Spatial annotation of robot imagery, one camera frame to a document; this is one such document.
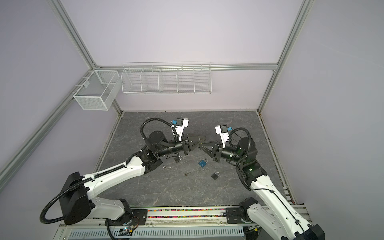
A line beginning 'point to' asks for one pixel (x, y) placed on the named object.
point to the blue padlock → (202, 163)
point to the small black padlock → (178, 159)
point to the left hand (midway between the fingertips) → (206, 142)
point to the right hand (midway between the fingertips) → (199, 147)
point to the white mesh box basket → (97, 92)
